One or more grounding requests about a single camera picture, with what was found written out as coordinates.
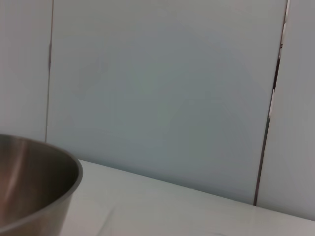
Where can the stainless steel mixing bowl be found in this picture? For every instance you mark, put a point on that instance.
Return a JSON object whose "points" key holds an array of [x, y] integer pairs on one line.
{"points": [[32, 186]]}

